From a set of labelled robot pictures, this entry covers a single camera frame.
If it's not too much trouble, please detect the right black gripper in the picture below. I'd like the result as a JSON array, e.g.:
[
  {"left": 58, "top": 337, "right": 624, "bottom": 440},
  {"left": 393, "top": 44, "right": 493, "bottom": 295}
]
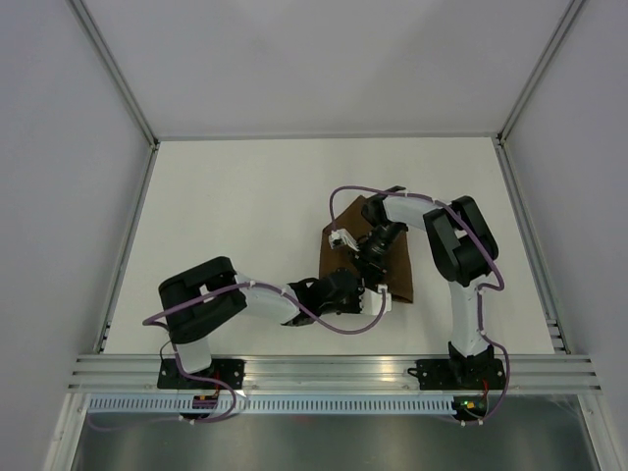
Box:
[{"left": 348, "top": 220, "right": 405, "bottom": 288}]

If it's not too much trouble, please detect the brown cloth napkin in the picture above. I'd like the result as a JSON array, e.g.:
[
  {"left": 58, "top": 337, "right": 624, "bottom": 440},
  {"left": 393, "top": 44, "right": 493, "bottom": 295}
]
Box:
[{"left": 319, "top": 195, "right": 414, "bottom": 304}]

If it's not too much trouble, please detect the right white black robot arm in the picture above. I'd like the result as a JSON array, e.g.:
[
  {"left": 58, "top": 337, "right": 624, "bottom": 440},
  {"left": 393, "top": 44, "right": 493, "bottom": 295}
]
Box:
[{"left": 352, "top": 186, "right": 509, "bottom": 391}]

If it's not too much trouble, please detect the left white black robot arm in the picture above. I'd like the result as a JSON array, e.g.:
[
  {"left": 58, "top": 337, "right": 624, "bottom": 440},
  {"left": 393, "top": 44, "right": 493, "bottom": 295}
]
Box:
[{"left": 158, "top": 256, "right": 365, "bottom": 389}]

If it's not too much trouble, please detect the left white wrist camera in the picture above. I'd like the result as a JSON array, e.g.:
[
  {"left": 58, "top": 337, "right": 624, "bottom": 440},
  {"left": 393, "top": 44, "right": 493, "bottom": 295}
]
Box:
[{"left": 360, "top": 285, "right": 393, "bottom": 317}]

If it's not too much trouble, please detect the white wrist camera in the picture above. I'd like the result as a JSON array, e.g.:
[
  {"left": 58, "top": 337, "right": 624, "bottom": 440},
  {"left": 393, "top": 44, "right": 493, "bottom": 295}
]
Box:
[
  {"left": 328, "top": 229, "right": 359, "bottom": 252},
  {"left": 360, "top": 285, "right": 393, "bottom": 317}
]

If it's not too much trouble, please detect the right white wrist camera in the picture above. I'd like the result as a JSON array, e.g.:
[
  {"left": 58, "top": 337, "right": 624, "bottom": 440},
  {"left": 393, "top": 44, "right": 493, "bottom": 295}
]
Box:
[{"left": 328, "top": 229, "right": 359, "bottom": 252}]

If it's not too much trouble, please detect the aluminium front rail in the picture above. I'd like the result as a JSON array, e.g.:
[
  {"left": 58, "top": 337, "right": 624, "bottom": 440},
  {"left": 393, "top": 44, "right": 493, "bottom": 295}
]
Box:
[{"left": 65, "top": 354, "right": 602, "bottom": 395}]

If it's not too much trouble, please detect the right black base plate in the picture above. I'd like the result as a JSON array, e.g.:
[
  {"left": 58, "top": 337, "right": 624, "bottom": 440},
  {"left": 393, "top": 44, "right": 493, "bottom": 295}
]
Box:
[{"left": 406, "top": 359, "right": 506, "bottom": 391}]

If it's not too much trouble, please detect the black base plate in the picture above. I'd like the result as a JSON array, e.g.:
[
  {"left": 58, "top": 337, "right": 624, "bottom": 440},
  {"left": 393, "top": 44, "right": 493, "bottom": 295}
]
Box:
[
  {"left": 406, "top": 359, "right": 506, "bottom": 391},
  {"left": 157, "top": 358, "right": 245, "bottom": 391}
]

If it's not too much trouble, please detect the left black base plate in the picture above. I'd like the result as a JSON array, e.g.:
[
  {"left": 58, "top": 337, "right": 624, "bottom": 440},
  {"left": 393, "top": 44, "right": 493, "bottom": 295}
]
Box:
[{"left": 157, "top": 358, "right": 245, "bottom": 391}]

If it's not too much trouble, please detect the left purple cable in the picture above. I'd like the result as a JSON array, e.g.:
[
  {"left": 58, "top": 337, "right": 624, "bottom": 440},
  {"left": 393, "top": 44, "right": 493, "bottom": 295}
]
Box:
[{"left": 87, "top": 287, "right": 387, "bottom": 433}]

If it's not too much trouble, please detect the white slotted cable duct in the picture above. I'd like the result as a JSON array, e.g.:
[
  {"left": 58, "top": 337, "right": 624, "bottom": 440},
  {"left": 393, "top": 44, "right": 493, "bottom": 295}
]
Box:
[{"left": 88, "top": 394, "right": 454, "bottom": 415}]

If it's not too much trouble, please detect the right aluminium frame post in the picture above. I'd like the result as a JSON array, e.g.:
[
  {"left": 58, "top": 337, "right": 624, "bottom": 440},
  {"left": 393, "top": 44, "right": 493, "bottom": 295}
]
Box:
[{"left": 495, "top": 0, "right": 588, "bottom": 146}]

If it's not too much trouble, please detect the aluminium frame post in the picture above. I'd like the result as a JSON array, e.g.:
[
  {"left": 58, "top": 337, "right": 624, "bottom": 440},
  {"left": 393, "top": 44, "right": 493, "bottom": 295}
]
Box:
[
  {"left": 67, "top": 0, "right": 159, "bottom": 149},
  {"left": 495, "top": 0, "right": 588, "bottom": 146}
]

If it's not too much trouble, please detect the left aluminium frame post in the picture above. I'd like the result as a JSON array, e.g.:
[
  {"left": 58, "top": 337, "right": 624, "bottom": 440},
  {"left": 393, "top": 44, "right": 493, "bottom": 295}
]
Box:
[{"left": 67, "top": 0, "right": 159, "bottom": 149}]

